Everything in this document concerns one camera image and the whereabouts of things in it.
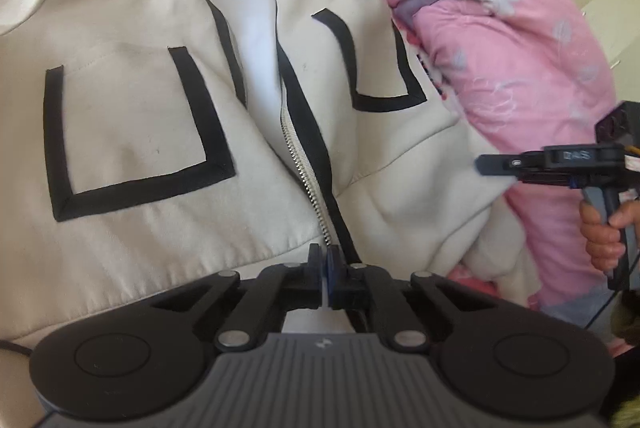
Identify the cream jacket with black trim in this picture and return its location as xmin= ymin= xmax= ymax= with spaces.
xmin=1 ymin=0 xmax=539 ymax=344

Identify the person's right hand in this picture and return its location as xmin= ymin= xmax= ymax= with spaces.
xmin=579 ymin=201 xmax=640 ymax=272

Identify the pink patchwork quilt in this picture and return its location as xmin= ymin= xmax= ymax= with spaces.
xmin=290 ymin=0 xmax=626 ymax=326

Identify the cream wardrobe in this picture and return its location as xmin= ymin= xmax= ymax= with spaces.
xmin=574 ymin=0 xmax=639 ymax=85

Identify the black camera box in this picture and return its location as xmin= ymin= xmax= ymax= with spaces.
xmin=594 ymin=101 xmax=640 ymax=148

